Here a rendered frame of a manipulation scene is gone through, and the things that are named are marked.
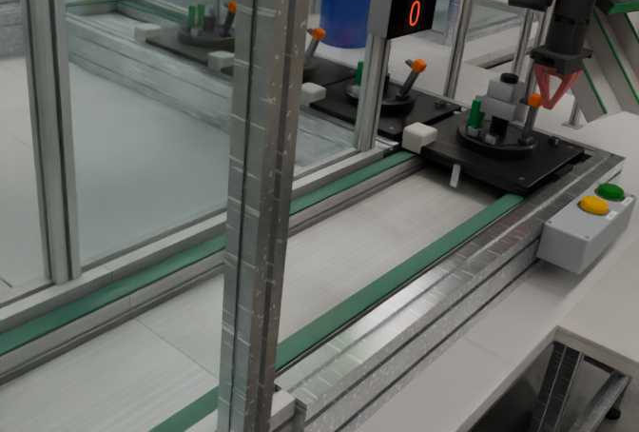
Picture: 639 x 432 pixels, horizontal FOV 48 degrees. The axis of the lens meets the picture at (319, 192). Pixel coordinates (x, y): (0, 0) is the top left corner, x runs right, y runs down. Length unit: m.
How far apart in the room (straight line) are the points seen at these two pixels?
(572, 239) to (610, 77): 0.55
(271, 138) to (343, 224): 0.66
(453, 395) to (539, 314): 0.23
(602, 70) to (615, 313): 0.61
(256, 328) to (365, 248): 0.54
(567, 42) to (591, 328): 0.44
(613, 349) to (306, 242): 0.44
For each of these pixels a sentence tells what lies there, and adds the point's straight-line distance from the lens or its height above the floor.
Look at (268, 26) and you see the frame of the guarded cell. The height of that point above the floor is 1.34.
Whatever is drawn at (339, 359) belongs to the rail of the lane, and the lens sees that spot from 0.77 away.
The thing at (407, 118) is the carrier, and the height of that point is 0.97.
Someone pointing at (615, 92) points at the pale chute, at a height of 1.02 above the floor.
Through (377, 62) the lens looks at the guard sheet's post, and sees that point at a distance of 1.17.
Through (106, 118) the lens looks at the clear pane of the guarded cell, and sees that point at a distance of 0.37.
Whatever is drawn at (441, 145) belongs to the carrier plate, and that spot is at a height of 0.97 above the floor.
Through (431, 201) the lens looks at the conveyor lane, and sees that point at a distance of 1.19.
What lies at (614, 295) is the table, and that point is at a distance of 1.18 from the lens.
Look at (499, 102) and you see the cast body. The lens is 1.28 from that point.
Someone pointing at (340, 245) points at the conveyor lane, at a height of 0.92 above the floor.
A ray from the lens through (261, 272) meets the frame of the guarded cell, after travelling 0.48.
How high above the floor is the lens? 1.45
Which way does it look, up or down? 27 degrees down
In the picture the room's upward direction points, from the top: 6 degrees clockwise
